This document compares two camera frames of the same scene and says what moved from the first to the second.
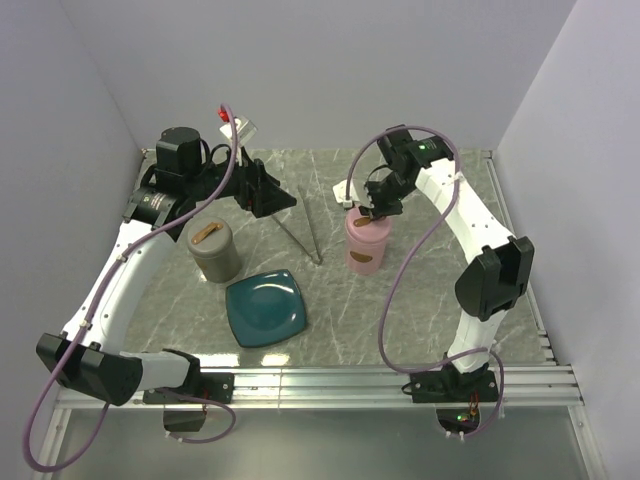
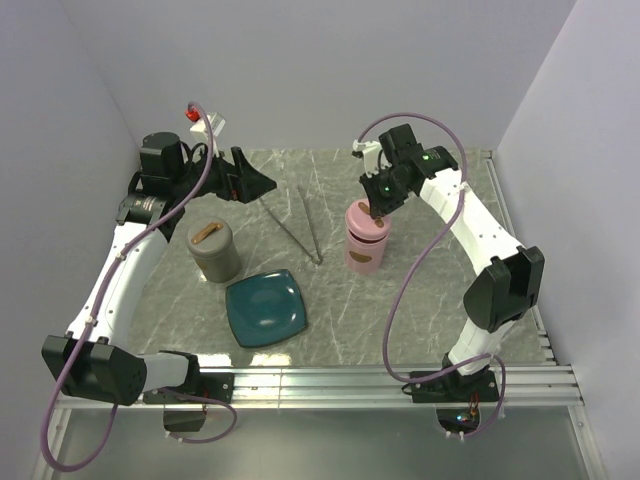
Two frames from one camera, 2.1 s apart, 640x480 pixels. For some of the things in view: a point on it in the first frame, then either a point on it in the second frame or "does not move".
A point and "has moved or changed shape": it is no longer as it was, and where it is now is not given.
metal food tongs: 317,258 does not move
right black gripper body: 390,189 does not move
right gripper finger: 366,211 to 376,207
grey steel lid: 209,237 does not move
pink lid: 363,230 has moved or changed shape
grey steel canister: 220,269 does not move
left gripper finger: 270,197 to 252,183
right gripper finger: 384,208 does not move
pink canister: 365,258 does not move
